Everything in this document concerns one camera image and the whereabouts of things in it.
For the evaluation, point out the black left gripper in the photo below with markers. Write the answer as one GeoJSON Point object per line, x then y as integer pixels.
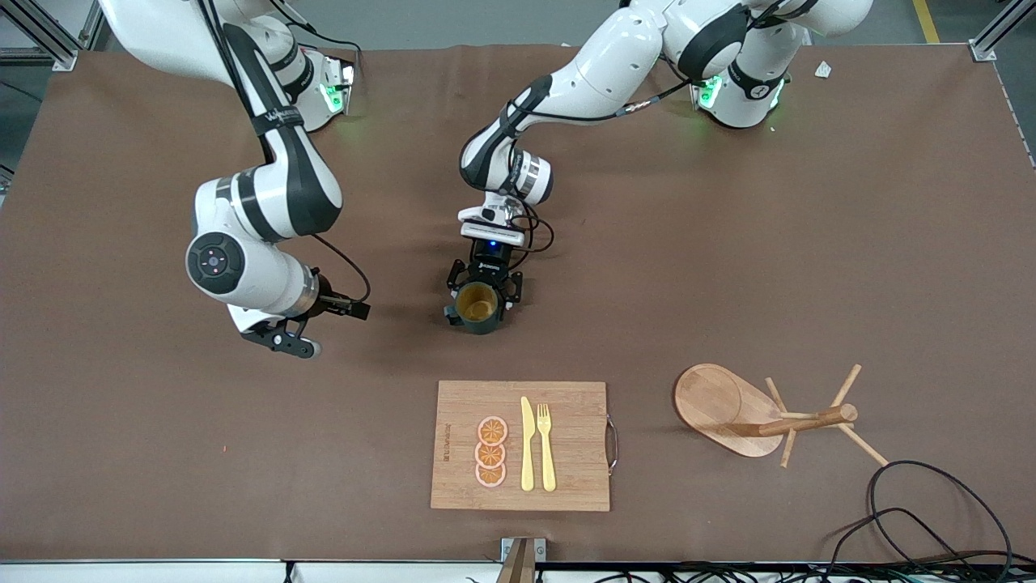
{"type": "Point", "coordinates": [488, 265]}

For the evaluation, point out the wooden mug tree stand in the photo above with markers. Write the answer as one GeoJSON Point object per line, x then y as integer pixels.
{"type": "Point", "coordinates": [712, 401]}

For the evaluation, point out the white paper scrap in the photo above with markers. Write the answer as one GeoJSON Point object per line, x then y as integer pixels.
{"type": "Point", "coordinates": [823, 70]}

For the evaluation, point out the yellow plastic fork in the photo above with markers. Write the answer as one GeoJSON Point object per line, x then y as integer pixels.
{"type": "Point", "coordinates": [547, 453]}

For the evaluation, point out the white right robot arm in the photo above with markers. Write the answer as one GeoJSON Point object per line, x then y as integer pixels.
{"type": "Point", "coordinates": [267, 194]}

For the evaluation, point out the metal bracket with brown bar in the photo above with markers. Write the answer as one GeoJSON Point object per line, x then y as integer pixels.
{"type": "Point", "coordinates": [522, 559]}

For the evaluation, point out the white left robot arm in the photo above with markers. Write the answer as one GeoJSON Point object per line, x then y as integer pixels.
{"type": "Point", "coordinates": [615, 65]}

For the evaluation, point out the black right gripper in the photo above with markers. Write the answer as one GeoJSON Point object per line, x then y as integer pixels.
{"type": "Point", "coordinates": [330, 301]}

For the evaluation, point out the orange slice toy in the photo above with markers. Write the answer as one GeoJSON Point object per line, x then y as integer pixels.
{"type": "Point", "coordinates": [492, 430]}

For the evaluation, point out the aluminium frame profile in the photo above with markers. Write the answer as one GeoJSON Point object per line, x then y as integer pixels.
{"type": "Point", "coordinates": [991, 40]}
{"type": "Point", "coordinates": [44, 36]}

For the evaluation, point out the yellow plastic knife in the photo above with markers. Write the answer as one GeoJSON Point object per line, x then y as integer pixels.
{"type": "Point", "coordinates": [528, 445]}

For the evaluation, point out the teal ribbed ceramic mug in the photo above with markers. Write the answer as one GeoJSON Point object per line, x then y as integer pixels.
{"type": "Point", "coordinates": [476, 306]}

